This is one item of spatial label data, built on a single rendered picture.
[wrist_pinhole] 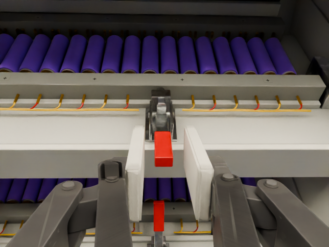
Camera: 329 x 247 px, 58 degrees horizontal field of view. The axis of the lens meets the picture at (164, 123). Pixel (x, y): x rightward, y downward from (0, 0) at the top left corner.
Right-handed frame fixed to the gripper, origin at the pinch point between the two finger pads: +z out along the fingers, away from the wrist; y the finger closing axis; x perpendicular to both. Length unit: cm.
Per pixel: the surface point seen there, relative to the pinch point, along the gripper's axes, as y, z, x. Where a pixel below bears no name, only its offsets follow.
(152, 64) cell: -0.8, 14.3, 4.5
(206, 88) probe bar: 4.2, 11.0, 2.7
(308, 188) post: 17.9, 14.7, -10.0
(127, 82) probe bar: -3.2, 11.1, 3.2
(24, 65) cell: -13.5, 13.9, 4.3
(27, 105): -12.7, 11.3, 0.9
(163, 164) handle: -0.1, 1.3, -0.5
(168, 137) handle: 0.3, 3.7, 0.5
